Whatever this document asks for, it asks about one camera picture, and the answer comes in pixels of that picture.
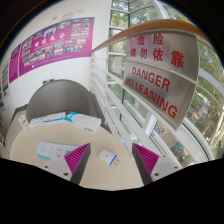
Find narrow magenta wall board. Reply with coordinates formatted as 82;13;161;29
8;43;22;84

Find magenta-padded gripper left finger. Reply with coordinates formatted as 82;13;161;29
42;142;92;186

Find white photo wall panels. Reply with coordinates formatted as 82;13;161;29
0;61;10;108

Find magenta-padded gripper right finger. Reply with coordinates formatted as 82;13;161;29
131;142;185;186

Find small white charger block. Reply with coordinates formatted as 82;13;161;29
98;149;121;167

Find white-framed glass window wall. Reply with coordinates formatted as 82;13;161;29
108;0;224;161

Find small white upright box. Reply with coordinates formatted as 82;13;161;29
17;114;31;132

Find clear red-lettered warning sign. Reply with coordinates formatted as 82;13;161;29
123;31;200;130

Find white and teal flat box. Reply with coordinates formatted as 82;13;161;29
64;111;102;134

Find white railing with wooden handrail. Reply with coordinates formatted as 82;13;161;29
89;18;224;168

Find large magenta photo wall board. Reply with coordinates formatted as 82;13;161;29
18;17;95;77

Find white and teal power strip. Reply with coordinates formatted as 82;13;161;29
35;140;81;160

